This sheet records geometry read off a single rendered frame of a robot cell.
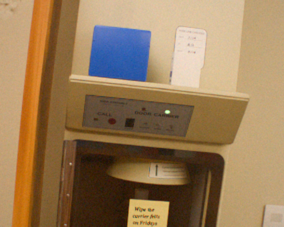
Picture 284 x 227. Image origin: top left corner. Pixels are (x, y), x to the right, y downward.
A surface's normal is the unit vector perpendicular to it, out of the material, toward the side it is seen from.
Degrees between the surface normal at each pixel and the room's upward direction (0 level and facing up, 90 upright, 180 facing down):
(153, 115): 135
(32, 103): 90
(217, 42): 90
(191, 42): 90
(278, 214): 90
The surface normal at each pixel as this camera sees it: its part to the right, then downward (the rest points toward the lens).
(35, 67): 0.08, 0.06
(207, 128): -0.02, 0.75
